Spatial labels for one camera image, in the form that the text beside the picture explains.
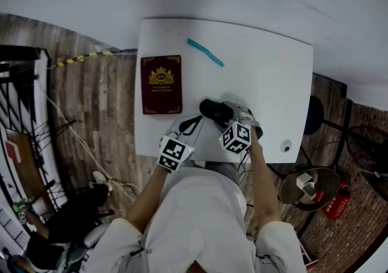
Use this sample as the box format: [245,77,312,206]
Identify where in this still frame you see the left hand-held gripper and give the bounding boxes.
[156,115,204,174]

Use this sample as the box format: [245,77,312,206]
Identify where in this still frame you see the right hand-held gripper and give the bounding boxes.
[219,101,264,155]

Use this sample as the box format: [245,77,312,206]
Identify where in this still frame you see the black object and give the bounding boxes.
[199,98,236,129]

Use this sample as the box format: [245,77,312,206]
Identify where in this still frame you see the person's right forearm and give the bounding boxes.
[247,136,283,230]

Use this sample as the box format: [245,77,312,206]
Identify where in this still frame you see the person's left forearm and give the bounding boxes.
[125,164,169,233]

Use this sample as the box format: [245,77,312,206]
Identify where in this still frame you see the person's right hand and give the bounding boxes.
[239,108,256,124]

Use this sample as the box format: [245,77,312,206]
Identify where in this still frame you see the dark red book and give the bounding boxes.
[140,55,184,115]

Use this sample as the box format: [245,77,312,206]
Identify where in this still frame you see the person's grey trousers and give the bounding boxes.
[193,161,240,187]

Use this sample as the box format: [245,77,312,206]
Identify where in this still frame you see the teal pen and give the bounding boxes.
[187,38,225,67]

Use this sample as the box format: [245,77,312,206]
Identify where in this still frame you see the black round stool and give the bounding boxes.
[304,95,325,135]

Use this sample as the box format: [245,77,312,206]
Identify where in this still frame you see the person's white shirt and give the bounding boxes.
[87,168,307,273]

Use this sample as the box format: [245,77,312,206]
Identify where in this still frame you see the small white box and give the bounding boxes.
[295,172,316,198]

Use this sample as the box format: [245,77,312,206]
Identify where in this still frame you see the yellow black striped strip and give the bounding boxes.
[56,50,113,69]

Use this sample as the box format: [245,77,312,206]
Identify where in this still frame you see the red fire extinguisher box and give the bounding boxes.
[321,179,352,221]

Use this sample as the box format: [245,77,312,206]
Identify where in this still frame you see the black standing floor fan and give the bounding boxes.
[345,126,388,203]

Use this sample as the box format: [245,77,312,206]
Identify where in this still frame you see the black metal rack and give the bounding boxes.
[0,45,76,215]

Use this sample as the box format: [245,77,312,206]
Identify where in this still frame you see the white floor cable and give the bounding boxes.
[45,95,142,203]

